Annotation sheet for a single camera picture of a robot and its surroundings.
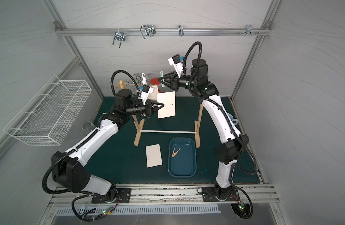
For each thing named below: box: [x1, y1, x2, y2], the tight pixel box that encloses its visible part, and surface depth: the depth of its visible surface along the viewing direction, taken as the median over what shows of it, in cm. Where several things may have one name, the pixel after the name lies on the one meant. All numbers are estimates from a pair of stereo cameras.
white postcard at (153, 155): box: [145, 143, 163, 168], surface depth 90 cm
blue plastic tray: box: [167, 137, 197, 179], surface depth 88 cm
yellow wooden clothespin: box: [171, 147, 181, 158], surface depth 90 cm
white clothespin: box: [141, 73, 148, 85], surface depth 65 cm
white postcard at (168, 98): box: [156, 90, 176, 120], surface depth 73 cm
